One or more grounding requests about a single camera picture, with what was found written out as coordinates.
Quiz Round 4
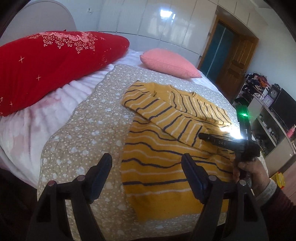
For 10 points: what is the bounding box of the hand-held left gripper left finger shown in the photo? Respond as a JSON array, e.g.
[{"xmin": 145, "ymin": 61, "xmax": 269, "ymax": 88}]
[{"xmin": 25, "ymin": 153, "xmax": 113, "ymax": 241}]

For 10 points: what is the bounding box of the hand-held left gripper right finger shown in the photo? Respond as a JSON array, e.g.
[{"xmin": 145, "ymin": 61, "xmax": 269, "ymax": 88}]
[{"xmin": 181, "ymin": 153, "xmax": 270, "ymax": 241}]

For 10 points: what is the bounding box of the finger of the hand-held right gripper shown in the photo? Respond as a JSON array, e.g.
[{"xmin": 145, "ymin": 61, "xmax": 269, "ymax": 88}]
[{"xmin": 198, "ymin": 132, "xmax": 237, "ymax": 151}]

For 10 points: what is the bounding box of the yellow striped sweater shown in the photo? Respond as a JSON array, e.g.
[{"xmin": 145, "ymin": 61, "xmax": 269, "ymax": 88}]
[{"xmin": 121, "ymin": 80, "xmax": 238, "ymax": 223}]

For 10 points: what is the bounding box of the person's right forearm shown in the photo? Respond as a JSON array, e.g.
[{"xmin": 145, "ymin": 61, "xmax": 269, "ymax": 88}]
[{"xmin": 254, "ymin": 178, "xmax": 296, "ymax": 241}]

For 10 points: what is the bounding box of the pile of clothes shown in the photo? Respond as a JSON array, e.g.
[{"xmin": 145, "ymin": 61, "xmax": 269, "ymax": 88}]
[{"xmin": 238, "ymin": 72, "xmax": 272, "ymax": 99}]

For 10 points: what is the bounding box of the person's right hand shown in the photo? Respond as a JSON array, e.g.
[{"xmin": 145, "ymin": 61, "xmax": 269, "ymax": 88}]
[{"xmin": 232, "ymin": 159, "xmax": 271, "ymax": 197}]

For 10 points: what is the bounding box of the white cabinet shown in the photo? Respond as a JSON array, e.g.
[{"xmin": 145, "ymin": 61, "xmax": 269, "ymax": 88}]
[{"xmin": 247, "ymin": 95, "xmax": 296, "ymax": 160}]

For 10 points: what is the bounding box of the beige dotted blanket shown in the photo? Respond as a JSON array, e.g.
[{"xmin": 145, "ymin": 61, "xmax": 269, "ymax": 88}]
[{"xmin": 37, "ymin": 64, "xmax": 270, "ymax": 241}]

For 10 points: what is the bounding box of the black television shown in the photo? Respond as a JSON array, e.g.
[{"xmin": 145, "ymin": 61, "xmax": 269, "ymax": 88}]
[{"xmin": 269, "ymin": 88, "xmax": 296, "ymax": 131}]

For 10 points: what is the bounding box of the yellow box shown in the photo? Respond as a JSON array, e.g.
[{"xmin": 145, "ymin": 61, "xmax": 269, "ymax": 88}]
[{"xmin": 270, "ymin": 171, "xmax": 285, "ymax": 189}]

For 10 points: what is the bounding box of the wooden door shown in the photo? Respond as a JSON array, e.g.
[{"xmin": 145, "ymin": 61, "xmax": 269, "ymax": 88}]
[{"xmin": 198, "ymin": 13, "xmax": 259, "ymax": 102}]

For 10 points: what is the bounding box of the white pink bed sheet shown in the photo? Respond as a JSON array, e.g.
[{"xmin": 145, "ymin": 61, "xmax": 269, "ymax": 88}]
[{"xmin": 0, "ymin": 47, "xmax": 222, "ymax": 193}]

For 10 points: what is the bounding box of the pink pillow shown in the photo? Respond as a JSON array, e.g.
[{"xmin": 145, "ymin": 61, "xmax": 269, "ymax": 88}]
[{"xmin": 140, "ymin": 48, "xmax": 202, "ymax": 79}]

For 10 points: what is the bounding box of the red floral pillow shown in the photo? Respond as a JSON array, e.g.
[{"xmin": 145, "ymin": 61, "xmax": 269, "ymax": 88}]
[{"xmin": 0, "ymin": 30, "xmax": 130, "ymax": 117}]

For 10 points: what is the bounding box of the white glossy wardrobe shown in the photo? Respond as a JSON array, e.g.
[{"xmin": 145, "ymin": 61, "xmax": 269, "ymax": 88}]
[{"xmin": 97, "ymin": 0, "xmax": 259, "ymax": 58}]

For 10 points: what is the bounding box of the white headboard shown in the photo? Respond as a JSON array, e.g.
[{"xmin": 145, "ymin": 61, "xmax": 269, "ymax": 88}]
[{"xmin": 0, "ymin": 0, "xmax": 77, "ymax": 42}]

